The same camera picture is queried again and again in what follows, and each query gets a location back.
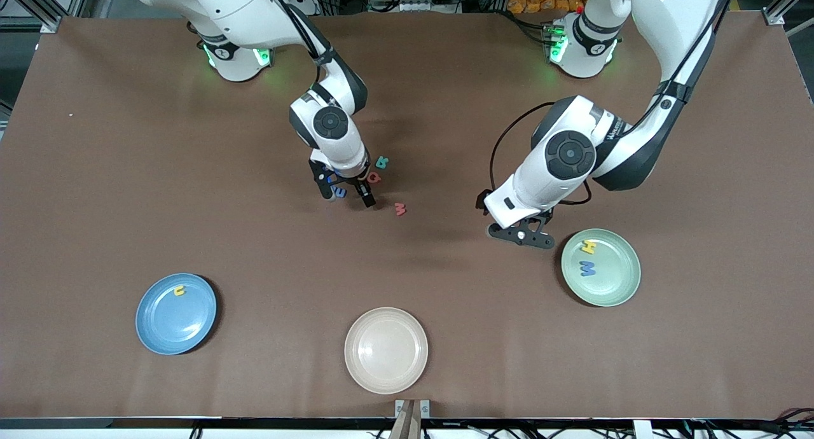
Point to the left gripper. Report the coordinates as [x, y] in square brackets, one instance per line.
[481, 199]

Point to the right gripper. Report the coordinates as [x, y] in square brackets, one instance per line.
[353, 182]

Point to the pink foam letter Q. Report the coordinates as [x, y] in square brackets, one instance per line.
[376, 181]

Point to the blue foam letter E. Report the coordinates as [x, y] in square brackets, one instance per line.
[341, 193]

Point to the pink foam lowercase w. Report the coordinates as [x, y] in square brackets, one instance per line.
[400, 209]

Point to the teal foam letter R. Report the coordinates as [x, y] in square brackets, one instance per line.
[381, 162]

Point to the yellow foam letter H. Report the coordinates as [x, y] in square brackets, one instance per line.
[589, 246]

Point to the blue foam letter M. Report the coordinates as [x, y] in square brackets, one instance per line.
[587, 268]

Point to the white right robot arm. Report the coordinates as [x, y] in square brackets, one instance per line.
[241, 6]

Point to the green plate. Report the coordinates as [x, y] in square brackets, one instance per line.
[613, 280]

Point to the beige plate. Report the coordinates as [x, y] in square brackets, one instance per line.
[386, 350]

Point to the blue plate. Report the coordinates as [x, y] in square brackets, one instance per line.
[181, 321]

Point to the beige wooden pole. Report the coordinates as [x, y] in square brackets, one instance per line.
[406, 426]

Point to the metal table edge bracket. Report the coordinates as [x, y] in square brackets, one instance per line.
[425, 407]

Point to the white edge bracket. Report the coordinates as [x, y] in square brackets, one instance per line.
[642, 429]

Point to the aluminium frame profile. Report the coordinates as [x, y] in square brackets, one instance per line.
[777, 16]
[54, 18]

